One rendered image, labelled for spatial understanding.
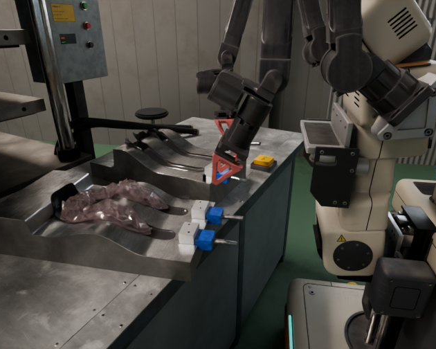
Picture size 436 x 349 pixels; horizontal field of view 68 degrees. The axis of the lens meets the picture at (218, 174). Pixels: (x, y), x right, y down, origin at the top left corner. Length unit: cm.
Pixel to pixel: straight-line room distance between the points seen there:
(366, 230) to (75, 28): 140
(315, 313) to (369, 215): 61
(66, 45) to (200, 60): 205
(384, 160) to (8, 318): 90
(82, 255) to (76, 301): 11
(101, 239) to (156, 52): 300
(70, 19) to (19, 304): 120
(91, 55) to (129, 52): 202
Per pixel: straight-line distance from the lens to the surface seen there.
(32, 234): 87
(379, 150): 90
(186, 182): 99
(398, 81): 68
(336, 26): 65
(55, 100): 146
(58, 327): 73
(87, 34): 172
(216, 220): 84
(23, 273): 88
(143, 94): 374
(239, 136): 68
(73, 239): 81
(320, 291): 153
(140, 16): 366
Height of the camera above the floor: 131
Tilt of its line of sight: 25 degrees down
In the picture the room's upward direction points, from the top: straight up
